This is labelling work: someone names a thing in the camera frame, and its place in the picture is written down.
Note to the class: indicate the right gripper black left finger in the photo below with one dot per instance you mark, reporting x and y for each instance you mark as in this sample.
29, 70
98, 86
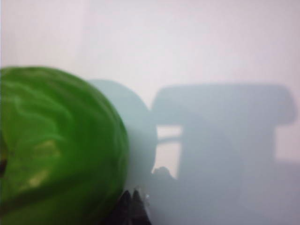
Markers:
126, 208

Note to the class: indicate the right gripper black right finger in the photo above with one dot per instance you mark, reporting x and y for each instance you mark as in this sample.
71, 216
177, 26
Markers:
139, 211

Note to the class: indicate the green toy apple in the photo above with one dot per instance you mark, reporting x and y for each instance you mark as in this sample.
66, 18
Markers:
58, 145

